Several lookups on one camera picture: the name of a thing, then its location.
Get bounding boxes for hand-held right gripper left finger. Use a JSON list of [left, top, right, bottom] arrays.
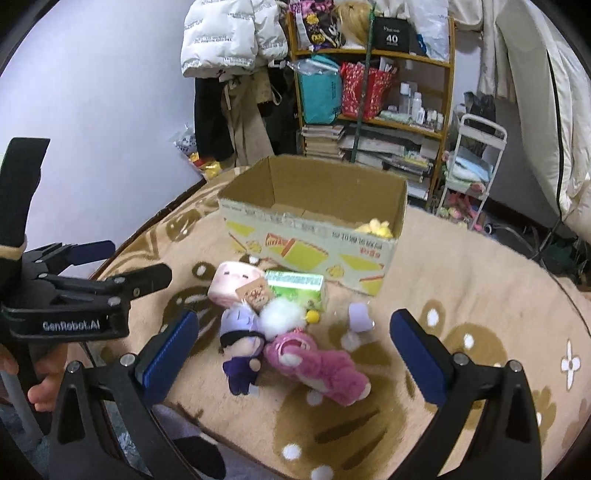
[[48, 308, 204, 480]]

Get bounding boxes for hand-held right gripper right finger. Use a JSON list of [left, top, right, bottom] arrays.
[[389, 308, 543, 480]]

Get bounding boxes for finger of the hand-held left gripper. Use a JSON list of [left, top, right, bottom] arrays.
[[39, 264, 172, 305], [25, 240, 116, 273]]

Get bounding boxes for small lilac plush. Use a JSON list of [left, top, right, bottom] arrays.
[[342, 302, 376, 352]]

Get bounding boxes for purple doll plush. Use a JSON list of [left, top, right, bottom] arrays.
[[219, 302, 269, 396]]

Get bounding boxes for pink swirl roll plush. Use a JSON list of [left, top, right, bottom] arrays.
[[207, 261, 269, 308]]

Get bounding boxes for pink bear plush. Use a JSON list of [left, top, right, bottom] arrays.
[[263, 330, 372, 407]]

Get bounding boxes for white fluffy pompom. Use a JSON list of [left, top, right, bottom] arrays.
[[260, 299, 321, 334]]

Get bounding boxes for green tissue pack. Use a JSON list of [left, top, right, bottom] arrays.
[[266, 270, 328, 315]]

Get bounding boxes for printed cardboard box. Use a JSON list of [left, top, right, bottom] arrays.
[[217, 155, 408, 297]]

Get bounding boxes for person's left hand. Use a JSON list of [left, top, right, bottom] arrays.
[[0, 344, 69, 412]]

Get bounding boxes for beige flower printed blanket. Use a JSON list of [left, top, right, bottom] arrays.
[[90, 164, 591, 480]]

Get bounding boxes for person's leg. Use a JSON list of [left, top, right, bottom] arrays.
[[106, 401, 227, 480]]

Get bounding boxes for yellow plush toy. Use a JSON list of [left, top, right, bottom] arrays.
[[355, 219, 394, 239]]

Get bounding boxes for bag of colourful packets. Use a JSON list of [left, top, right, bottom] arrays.
[[174, 127, 223, 181]]

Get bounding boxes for black hanging garment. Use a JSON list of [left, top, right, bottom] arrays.
[[267, 60, 302, 155], [194, 76, 236, 162]]

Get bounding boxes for beige hanging trousers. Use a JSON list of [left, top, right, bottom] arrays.
[[221, 74, 278, 167]]

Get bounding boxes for pile of magazines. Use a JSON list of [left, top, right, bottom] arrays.
[[339, 129, 439, 199]]

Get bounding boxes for white trolley cart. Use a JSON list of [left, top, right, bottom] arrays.
[[434, 113, 509, 232]]

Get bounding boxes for stack of old books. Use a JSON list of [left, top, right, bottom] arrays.
[[301, 124, 346, 160]]

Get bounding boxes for wooden shelf rack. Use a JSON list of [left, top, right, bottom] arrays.
[[285, 9, 455, 204]]

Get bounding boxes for group of cosmetic bottles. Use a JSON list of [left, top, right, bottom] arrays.
[[397, 82, 446, 131]]

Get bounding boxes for teal paper bag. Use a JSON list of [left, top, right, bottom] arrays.
[[298, 54, 343, 125]]

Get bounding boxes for green pole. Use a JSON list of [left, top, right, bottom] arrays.
[[352, 0, 377, 164]]

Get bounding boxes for white puffer jacket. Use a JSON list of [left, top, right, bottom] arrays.
[[180, 0, 291, 77]]

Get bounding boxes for red gift bag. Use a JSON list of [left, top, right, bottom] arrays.
[[341, 62, 398, 121]]

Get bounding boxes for clear plastic bag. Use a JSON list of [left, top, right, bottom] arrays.
[[288, 59, 340, 78]]

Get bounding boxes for cream office chair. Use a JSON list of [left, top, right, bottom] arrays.
[[480, 0, 591, 273]]

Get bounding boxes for cream flower curtain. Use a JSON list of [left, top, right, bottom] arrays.
[[448, 0, 513, 100]]

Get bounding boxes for printed black tote bag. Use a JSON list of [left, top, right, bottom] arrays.
[[295, 0, 345, 51]]

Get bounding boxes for black box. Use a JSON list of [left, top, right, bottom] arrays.
[[372, 17, 416, 55]]

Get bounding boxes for white plastic bag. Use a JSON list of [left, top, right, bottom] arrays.
[[409, 0, 451, 63]]

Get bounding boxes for blonde wig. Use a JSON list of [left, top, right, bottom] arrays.
[[335, 0, 377, 49]]

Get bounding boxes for dark wooden bed frame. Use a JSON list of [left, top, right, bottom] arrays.
[[90, 178, 208, 280]]

